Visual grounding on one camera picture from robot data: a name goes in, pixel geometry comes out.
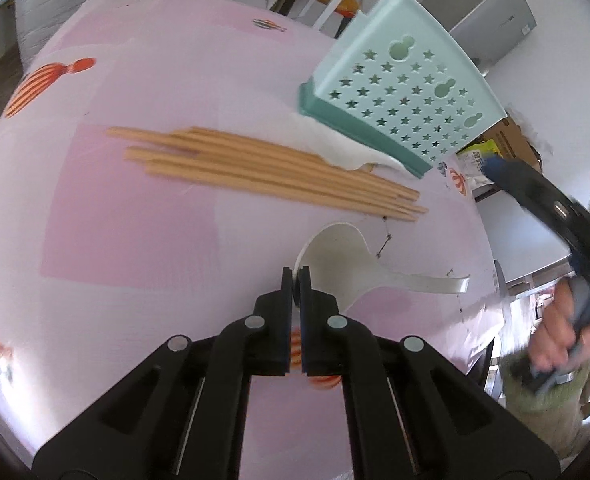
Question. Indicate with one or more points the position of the person's right forearm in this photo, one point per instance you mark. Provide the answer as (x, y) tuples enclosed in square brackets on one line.
[(540, 410)]

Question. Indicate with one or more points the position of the plastic-wrapped white bundle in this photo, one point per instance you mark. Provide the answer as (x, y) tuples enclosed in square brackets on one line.
[(40, 20)]

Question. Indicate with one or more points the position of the yellow white packet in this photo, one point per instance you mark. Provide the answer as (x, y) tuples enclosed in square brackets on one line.
[(475, 165)]

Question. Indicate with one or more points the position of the white plastic spoon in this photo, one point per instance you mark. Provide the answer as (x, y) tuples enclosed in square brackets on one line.
[(335, 260)]

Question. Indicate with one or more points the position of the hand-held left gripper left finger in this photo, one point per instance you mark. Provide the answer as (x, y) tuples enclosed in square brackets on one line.
[(286, 310)]

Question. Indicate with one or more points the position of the teal plastic utensil holder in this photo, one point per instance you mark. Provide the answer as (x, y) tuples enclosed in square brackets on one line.
[(405, 85)]

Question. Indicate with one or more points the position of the bunch of wooden chopsticks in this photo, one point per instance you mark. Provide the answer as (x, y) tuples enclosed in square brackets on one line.
[(225, 160)]

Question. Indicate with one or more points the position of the pink printed tablecloth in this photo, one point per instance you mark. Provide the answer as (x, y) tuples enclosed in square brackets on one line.
[(125, 210)]

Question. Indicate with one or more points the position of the cardboard box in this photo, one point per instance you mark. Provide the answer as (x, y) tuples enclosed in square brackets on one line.
[(515, 145)]

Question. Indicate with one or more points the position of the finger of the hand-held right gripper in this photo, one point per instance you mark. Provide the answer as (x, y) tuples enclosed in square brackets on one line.
[(530, 185)]

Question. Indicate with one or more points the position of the silver refrigerator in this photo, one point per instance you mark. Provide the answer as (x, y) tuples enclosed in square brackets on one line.
[(485, 10)]

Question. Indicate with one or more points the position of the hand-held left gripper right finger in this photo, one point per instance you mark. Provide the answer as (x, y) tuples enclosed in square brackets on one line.
[(306, 320)]

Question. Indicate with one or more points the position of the person's right hand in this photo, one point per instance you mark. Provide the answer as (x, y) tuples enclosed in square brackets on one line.
[(555, 335)]

